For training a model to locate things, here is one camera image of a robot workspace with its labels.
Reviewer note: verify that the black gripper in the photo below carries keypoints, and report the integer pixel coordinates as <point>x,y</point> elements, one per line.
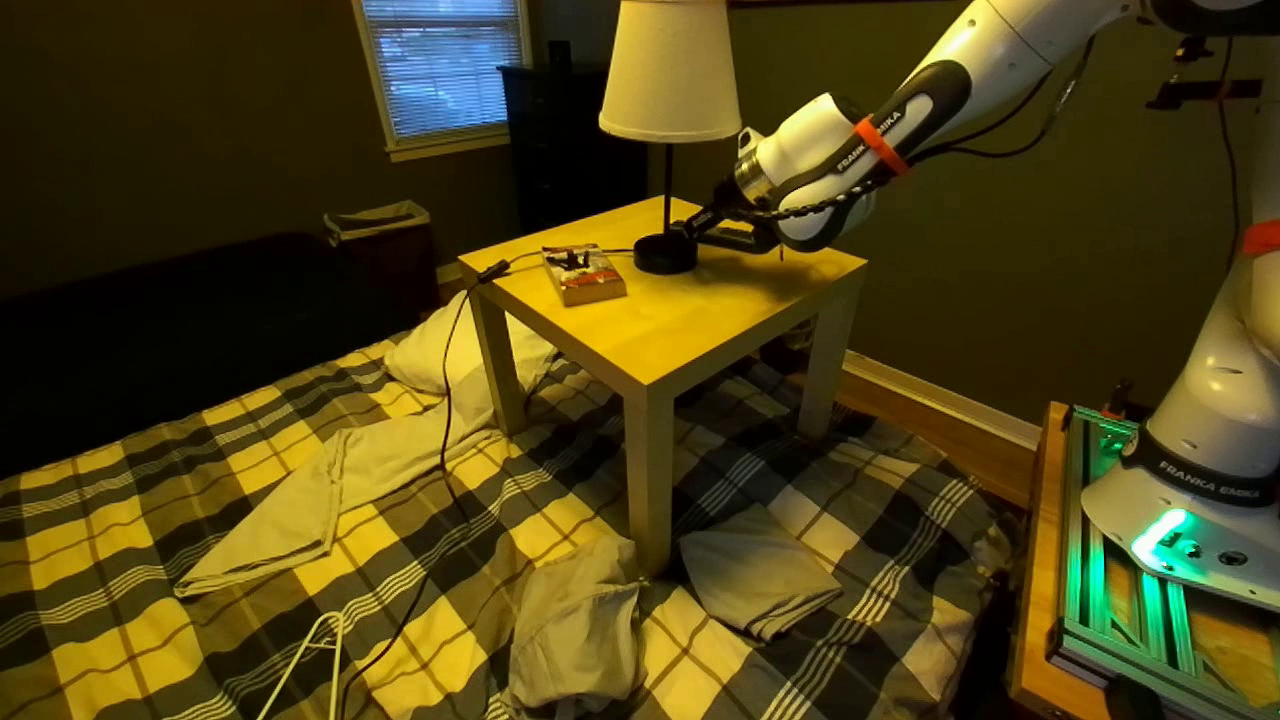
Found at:
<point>731,220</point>

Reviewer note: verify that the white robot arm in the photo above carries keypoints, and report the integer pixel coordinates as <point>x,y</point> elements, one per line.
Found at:
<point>1193,499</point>

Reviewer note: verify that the table lamp with white shade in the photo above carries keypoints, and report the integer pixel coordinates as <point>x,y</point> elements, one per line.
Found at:
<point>669,72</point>

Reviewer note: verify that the light wooden side table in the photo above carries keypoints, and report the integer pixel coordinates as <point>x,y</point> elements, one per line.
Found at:
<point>662,336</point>

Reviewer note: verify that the small orange box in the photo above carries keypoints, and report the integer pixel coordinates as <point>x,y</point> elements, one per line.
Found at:
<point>586,285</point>

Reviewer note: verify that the dark dresser by window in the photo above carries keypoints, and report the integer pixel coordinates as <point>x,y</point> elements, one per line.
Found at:
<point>566,165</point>

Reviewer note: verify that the white pillow under table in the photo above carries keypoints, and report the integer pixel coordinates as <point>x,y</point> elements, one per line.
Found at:
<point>442,354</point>

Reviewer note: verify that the folded cloth on couch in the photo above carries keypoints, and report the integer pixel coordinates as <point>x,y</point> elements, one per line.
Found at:
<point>372,220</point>

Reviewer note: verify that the grey cloth front right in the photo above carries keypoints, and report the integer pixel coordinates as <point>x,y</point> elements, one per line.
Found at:
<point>754,575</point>

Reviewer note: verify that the grey cloth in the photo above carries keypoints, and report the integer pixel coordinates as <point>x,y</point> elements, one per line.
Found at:
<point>754,575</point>
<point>575,634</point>

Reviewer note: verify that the grey cloth front centre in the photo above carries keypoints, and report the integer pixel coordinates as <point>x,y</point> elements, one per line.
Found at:
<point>575,634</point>

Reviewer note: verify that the plaid yellow black blanket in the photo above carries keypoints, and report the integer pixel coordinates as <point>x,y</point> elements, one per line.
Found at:
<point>405,617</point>

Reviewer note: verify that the beige cloth left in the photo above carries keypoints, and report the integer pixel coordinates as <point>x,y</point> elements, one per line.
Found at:
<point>356,466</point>

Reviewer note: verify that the robot mounting stand green lit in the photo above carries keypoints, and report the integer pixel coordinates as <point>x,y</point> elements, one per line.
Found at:
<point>1100,636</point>

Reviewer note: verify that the dark couch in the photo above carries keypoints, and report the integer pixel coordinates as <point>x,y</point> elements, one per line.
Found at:
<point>105,357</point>

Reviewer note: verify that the window with white frame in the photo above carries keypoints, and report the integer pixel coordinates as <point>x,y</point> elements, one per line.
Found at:
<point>438,71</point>

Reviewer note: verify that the wooden bed frame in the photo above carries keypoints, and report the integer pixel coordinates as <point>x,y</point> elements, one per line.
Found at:
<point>999,451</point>

